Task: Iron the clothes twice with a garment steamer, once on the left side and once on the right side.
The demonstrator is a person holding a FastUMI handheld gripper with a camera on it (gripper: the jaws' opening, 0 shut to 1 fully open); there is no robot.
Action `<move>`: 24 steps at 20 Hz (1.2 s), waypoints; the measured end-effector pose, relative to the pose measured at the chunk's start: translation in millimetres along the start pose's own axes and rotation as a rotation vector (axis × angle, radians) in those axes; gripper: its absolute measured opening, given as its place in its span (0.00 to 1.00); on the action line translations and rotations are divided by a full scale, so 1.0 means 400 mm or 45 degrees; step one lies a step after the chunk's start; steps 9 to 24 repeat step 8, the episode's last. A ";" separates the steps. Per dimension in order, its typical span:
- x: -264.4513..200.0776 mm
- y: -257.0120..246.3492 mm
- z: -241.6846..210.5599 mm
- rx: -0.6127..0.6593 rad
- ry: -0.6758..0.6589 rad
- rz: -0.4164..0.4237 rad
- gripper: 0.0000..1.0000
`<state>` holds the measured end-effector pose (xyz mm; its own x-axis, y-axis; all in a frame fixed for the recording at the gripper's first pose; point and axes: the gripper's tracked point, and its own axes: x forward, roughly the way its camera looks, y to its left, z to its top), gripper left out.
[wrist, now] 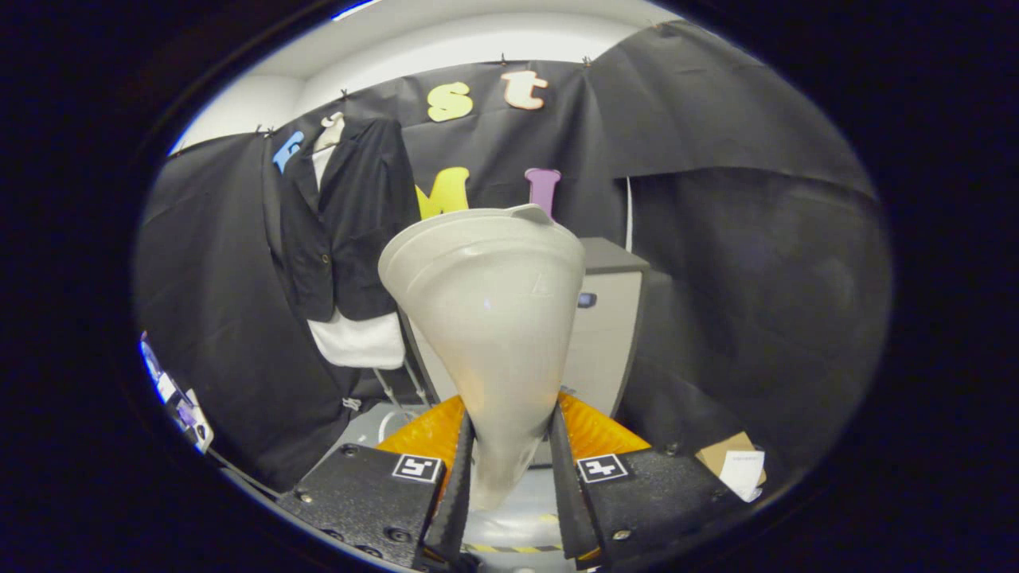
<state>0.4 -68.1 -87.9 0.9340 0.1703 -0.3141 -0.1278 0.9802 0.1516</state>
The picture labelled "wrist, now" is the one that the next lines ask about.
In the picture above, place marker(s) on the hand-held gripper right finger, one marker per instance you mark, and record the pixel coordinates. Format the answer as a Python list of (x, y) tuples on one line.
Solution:
[(569, 509)]

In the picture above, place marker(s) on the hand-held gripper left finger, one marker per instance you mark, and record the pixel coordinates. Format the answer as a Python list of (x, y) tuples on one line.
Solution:
[(455, 509)]

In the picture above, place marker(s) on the white shirt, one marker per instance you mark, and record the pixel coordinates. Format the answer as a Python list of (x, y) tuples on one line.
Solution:
[(358, 342)]

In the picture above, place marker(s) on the white garment steamer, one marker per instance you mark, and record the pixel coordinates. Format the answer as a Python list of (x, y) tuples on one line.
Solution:
[(493, 318)]

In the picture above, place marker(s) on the black suit jacket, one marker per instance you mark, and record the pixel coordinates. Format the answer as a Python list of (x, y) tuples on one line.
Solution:
[(358, 223)]

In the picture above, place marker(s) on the white clothes hanger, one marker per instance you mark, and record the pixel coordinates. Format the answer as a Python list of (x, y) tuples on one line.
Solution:
[(330, 135)]

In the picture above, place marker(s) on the yellow black floor tape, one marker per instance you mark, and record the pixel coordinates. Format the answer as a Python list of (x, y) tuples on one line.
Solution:
[(509, 548)]

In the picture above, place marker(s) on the cardboard box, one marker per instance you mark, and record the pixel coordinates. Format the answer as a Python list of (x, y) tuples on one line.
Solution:
[(716, 450)]

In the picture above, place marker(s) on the grey cabinet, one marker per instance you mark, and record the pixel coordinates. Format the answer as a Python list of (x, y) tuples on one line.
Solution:
[(605, 342)]

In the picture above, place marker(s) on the black backdrop cloth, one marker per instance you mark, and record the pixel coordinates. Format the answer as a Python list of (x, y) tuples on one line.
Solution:
[(756, 278)]

